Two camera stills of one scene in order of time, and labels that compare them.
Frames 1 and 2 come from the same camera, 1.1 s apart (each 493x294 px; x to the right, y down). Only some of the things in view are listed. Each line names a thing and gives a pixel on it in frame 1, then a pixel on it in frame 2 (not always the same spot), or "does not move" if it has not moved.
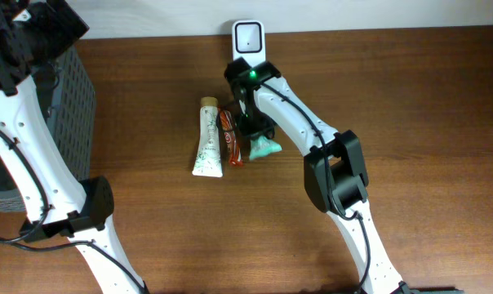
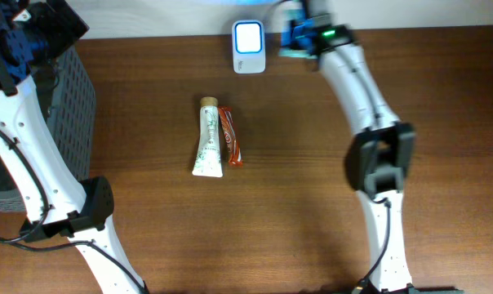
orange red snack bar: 228,122 does not move
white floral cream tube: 208,162 does not move
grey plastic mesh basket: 73,120 does not move
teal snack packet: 262,146 to 298,33
